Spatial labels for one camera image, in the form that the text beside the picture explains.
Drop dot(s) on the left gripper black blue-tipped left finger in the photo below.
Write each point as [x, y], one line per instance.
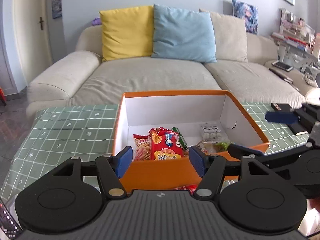
[108, 169]

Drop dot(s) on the black remote on sofa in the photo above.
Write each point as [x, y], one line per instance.
[281, 75]

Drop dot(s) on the white shelf with books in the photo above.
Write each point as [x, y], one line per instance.
[297, 43]

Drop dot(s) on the orange cardboard box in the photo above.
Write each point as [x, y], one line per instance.
[187, 110]

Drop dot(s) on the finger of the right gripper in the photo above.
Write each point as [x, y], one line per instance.
[238, 151]
[282, 117]

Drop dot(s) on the beige nut snack packet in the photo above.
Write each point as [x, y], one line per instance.
[210, 148]

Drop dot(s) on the red stacked stools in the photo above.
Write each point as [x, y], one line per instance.
[2, 97]

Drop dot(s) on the red chips bag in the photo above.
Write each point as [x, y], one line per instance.
[165, 144]

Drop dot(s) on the clear packet white balls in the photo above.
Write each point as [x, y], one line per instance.
[213, 132]

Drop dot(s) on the phone with lit screen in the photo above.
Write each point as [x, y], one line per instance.
[8, 224]

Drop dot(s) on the yellow cushion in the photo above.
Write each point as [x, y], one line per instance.
[127, 32]

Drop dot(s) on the red Mimi snack bag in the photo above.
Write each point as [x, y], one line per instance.
[143, 147]

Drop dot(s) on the white door with handle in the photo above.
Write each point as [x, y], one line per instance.
[25, 49]

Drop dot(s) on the beige cushion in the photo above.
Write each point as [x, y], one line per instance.
[230, 37]

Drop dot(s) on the light blue cushion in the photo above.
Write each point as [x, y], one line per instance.
[183, 35]

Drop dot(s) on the white smartphone on sofa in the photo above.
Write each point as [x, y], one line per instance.
[282, 66]

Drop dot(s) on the green snack packet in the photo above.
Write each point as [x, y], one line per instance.
[182, 141]

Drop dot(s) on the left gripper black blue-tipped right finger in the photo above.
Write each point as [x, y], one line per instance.
[212, 169]

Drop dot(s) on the anime print pillow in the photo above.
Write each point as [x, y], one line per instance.
[248, 13]

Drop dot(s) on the beige fabric sofa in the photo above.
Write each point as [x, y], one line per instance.
[82, 78]

